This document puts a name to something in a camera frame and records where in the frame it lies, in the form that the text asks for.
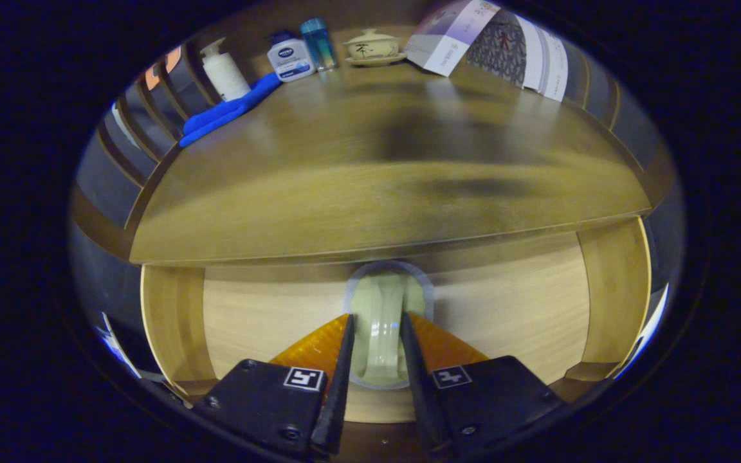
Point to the pale green ceramic vessel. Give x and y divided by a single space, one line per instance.
380 321

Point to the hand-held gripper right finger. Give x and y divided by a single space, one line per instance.
417 386

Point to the white lotion bottle blue cap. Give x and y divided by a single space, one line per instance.
290 59

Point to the purple and white book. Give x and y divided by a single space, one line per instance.
448 38

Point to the plain white book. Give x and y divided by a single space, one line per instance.
532 58

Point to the white pump bottle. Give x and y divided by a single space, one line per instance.
229 74

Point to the teal bottle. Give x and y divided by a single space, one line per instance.
319 45

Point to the wooden drawer with black knob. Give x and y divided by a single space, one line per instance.
505 308

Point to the beige lidded tea cup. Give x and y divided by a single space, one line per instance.
372 48

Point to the wooden cabinet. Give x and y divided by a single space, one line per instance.
145 138

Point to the blue folded cloth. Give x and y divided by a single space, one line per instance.
226 112

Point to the wooden countertop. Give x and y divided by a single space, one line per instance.
345 193

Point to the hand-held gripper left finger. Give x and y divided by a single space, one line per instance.
338 392

